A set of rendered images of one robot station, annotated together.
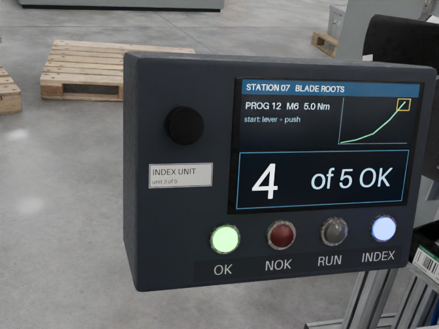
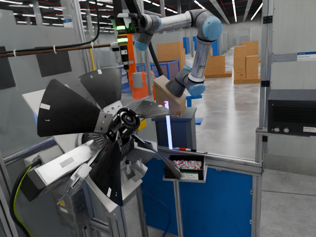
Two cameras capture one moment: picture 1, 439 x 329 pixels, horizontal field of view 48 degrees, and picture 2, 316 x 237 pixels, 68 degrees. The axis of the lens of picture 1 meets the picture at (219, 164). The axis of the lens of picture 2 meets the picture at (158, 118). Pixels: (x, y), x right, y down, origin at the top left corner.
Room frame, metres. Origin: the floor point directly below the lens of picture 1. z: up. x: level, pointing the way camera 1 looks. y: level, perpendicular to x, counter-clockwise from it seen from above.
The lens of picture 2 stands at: (1.58, 0.33, 1.52)
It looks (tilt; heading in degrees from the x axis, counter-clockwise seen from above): 17 degrees down; 230
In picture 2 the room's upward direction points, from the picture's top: 6 degrees counter-clockwise
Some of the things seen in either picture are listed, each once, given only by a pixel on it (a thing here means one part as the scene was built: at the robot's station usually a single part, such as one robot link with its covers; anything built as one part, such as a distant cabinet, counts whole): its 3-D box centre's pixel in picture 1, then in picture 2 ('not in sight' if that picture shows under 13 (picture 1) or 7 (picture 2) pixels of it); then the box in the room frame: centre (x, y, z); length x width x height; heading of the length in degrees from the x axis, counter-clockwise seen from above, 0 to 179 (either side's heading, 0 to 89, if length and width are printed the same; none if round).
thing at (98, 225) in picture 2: not in sight; (103, 226); (1.17, -0.76, 0.56); 0.19 x 0.04 x 0.04; 108
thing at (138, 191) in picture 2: not in sight; (139, 197); (0.74, -1.02, 0.39); 0.04 x 0.04 x 0.78; 18
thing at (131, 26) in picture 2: not in sight; (134, 23); (0.87, -0.63, 1.63); 0.12 x 0.08 x 0.09; 19
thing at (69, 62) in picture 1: (127, 70); not in sight; (3.75, 0.83, 0.07); 1.20 x 1.00 x 0.15; 104
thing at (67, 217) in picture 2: not in sight; (71, 206); (1.29, -0.84, 0.73); 0.15 x 0.09 x 0.22; 108
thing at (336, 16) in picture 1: (357, 24); not in sight; (5.67, -1.33, 0.31); 0.60 x 0.42 x 0.33; 111
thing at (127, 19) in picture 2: not in sight; (125, 20); (0.96, -0.57, 1.63); 0.09 x 0.03 x 0.06; 30
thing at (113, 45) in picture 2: not in sight; (122, 53); (0.98, -0.60, 1.50); 0.09 x 0.07 x 0.10; 143
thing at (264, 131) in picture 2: not in sight; (281, 132); (0.43, -0.11, 1.04); 0.24 x 0.03 x 0.03; 108
